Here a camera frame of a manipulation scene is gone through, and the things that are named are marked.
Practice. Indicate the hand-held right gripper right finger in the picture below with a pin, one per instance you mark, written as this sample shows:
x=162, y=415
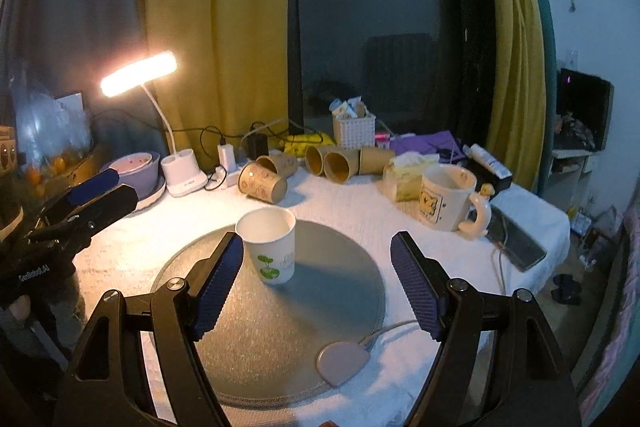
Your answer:
x=412, y=282

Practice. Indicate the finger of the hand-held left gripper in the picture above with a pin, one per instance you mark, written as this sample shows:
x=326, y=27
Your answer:
x=92, y=187
x=107, y=207

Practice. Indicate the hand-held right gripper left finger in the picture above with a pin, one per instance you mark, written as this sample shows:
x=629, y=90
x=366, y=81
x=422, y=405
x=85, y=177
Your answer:
x=220, y=282

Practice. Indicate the white paper cup green print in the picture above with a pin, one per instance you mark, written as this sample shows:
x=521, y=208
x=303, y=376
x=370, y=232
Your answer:
x=270, y=252

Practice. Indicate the brown paper cup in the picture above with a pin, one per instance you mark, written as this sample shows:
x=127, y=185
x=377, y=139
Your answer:
x=340, y=167
x=282, y=163
x=377, y=159
x=315, y=159
x=265, y=183

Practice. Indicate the purple bowl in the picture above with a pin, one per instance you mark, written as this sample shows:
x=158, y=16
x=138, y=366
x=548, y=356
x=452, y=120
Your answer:
x=135, y=177

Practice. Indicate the white plate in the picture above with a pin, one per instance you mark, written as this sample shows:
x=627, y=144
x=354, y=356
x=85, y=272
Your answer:
x=155, y=197

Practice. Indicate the plastic bag of oranges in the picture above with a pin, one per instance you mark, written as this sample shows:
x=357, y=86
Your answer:
x=50, y=137

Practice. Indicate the cream mug with bear print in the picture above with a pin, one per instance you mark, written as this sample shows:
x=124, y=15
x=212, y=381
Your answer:
x=445, y=202

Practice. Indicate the white desk lamp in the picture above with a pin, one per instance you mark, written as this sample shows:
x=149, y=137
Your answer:
x=187, y=172

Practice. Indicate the white table cloth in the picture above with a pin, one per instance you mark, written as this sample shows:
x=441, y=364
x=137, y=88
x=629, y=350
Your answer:
x=350, y=212

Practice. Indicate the round grey mat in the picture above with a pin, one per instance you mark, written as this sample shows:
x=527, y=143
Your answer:
x=320, y=307

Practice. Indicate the yellow tissue pack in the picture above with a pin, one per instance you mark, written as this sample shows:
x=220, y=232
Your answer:
x=402, y=182

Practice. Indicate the white power strip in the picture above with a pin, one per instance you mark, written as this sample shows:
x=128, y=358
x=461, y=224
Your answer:
x=231, y=179

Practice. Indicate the black smartphone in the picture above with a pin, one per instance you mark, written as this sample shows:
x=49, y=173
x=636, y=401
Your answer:
x=520, y=244

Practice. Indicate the white charger plug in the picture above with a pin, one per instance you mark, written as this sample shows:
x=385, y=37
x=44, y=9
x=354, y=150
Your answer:
x=226, y=156

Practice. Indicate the black box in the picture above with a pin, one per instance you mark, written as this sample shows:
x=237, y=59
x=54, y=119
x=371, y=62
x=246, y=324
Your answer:
x=492, y=182

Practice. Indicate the purple folder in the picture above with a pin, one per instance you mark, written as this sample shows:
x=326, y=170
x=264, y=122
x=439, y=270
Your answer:
x=430, y=142

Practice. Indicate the black power adapter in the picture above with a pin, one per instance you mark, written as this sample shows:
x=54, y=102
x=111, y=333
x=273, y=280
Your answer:
x=259, y=146

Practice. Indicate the white tube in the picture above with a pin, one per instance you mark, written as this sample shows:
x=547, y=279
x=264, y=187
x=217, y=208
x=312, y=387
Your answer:
x=490, y=162

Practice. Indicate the dark shoes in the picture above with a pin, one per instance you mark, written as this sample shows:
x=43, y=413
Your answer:
x=567, y=289

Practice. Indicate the grey blue curtain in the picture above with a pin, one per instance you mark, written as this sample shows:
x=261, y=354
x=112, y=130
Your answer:
x=75, y=32

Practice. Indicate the white woven basket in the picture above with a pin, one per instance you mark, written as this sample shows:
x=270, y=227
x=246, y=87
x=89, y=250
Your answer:
x=355, y=132

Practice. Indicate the yellow plastic bag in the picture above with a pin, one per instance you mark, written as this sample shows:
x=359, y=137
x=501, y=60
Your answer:
x=305, y=144

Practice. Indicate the bunch of small packets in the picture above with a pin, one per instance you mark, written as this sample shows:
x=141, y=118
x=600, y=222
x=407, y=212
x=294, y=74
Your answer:
x=350, y=108

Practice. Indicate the white cabinet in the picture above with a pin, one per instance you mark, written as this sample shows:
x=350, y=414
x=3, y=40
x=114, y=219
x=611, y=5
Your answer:
x=570, y=177

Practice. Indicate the yellow curtain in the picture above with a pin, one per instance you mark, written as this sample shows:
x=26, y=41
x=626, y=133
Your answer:
x=515, y=57
x=215, y=32

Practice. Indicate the pink blanket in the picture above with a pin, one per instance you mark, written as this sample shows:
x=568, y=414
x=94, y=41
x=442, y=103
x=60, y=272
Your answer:
x=615, y=332

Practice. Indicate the black television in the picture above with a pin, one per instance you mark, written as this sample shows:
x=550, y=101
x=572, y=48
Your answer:
x=585, y=107

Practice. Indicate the dark window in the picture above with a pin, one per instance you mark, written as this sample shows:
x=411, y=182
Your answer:
x=375, y=7

